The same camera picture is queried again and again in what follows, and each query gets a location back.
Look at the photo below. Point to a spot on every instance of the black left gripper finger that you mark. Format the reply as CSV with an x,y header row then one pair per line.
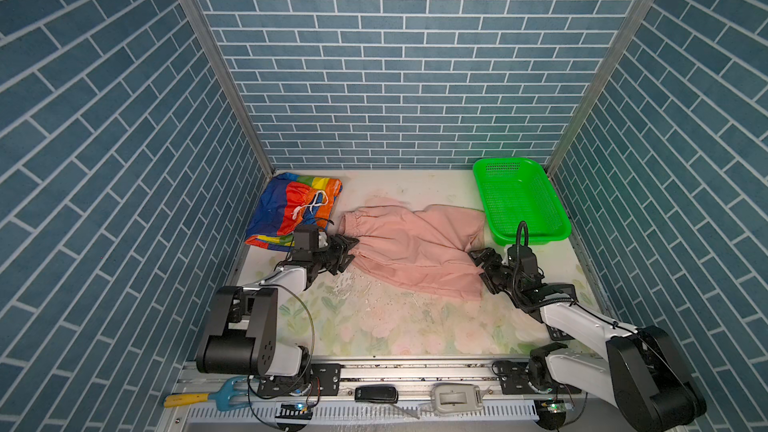
x,y
344,243
342,264

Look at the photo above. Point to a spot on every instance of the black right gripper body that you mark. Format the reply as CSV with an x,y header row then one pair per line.
x,y
506,281

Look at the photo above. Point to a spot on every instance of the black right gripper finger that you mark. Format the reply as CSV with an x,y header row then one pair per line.
x,y
494,283
486,259

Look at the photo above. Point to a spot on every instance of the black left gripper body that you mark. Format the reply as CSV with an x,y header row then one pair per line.
x,y
321,258

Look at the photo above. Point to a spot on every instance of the colourful striped shorts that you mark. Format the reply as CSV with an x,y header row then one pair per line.
x,y
290,200

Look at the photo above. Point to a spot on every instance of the pink cloth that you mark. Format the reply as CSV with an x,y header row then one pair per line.
x,y
424,251

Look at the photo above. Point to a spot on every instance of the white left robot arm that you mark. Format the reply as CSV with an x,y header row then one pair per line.
x,y
240,336

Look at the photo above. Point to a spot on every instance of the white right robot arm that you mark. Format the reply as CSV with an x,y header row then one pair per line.
x,y
638,370

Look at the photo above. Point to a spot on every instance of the black calculator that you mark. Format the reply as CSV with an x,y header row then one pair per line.
x,y
557,335

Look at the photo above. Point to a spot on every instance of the green plastic basket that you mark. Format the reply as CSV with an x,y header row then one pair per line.
x,y
515,190

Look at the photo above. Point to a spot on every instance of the right green lit circuit board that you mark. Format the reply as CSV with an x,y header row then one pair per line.
x,y
552,414

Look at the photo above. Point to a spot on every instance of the green lit circuit board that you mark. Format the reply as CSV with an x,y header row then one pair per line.
x,y
552,414
293,417

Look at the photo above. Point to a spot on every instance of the black car key fob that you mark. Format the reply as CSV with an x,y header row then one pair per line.
x,y
377,394

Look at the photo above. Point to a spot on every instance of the left green lit circuit board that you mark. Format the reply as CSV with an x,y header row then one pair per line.
x,y
293,417

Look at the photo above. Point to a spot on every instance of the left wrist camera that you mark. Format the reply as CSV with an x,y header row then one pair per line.
x,y
307,237

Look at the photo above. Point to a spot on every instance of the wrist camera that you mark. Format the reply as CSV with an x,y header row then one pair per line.
x,y
307,237
521,254

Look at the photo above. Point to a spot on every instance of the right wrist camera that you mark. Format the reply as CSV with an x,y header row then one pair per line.
x,y
521,254

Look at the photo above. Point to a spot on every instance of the blue yellow handled tool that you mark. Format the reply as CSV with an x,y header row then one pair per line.
x,y
232,395

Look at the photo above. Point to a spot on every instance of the aluminium right corner post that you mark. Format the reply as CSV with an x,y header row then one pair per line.
x,y
618,46

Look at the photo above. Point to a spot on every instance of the aluminium corner post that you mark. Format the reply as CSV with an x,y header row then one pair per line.
x,y
618,46
209,45

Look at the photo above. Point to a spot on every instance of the aluminium left corner post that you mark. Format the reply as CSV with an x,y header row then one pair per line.
x,y
209,45

